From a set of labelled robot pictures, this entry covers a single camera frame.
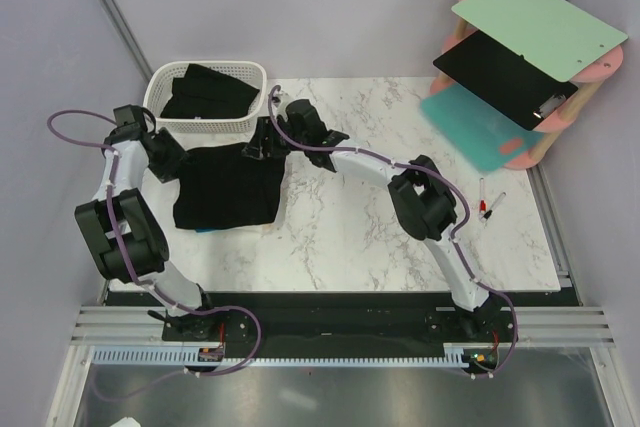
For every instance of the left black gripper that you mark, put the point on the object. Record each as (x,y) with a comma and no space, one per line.
(176,155)

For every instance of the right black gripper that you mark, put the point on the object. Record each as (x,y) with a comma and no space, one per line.
(284,121)

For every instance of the black t shirt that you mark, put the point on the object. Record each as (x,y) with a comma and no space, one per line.
(220,188)

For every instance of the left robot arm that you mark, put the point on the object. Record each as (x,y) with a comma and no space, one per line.
(124,238)

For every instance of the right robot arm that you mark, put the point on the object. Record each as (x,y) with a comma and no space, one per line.
(428,207)

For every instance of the black t shirts in basket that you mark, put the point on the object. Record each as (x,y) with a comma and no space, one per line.
(203,93)

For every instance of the white plastic laundry basket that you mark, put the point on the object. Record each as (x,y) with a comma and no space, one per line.
(159,92)

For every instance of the blue folded cloth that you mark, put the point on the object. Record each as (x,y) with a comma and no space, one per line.
(207,230)

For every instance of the teal cutting board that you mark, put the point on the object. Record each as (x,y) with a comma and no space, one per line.
(485,137)

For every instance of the red capped marker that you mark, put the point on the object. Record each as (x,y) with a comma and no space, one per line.
(482,206)

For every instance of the black clipboard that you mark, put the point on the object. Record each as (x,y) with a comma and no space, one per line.
(504,79)

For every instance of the black capped marker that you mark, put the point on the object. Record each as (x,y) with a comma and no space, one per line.
(489,212)

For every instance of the green mint board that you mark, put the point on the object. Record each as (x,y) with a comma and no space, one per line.
(554,36)

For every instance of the pink wooden shelf rack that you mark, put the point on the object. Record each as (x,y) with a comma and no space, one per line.
(588,82)

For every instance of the white paper scrap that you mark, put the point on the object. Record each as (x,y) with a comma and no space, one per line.
(126,422)

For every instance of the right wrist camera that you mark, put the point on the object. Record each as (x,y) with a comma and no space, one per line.
(280,97)

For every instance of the white slotted cable duct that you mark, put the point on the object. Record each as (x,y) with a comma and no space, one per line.
(192,356)

